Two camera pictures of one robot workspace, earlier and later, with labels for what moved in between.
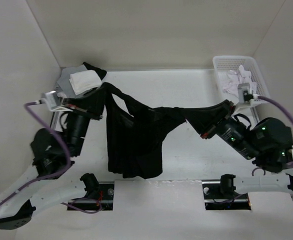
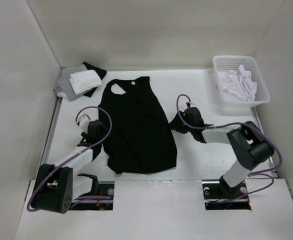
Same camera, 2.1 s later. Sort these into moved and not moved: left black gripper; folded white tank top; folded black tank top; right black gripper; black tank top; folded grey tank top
Moved: left black gripper; black tank top; right black gripper
Not moved: folded grey tank top; folded white tank top; folded black tank top
